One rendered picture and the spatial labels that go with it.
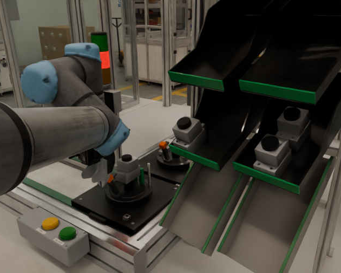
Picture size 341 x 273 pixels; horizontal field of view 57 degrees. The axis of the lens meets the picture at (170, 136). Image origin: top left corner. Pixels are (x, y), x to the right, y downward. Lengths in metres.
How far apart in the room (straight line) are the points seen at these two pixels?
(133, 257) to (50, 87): 0.42
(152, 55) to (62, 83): 5.71
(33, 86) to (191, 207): 0.44
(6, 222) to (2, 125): 0.87
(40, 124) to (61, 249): 0.52
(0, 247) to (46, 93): 0.57
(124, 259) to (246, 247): 0.29
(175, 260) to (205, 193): 0.23
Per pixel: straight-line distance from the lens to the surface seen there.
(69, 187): 1.14
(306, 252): 0.99
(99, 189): 1.00
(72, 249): 0.84
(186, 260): 0.90
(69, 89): 0.62
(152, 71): 6.36
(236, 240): 0.73
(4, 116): 0.31
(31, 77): 0.62
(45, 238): 0.88
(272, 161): 0.58
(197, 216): 0.76
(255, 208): 0.73
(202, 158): 0.63
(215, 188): 0.76
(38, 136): 0.36
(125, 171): 0.90
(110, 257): 0.84
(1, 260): 1.01
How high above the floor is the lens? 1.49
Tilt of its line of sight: 23 degrees down
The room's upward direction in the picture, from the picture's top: 1 degrees counter-clockwise
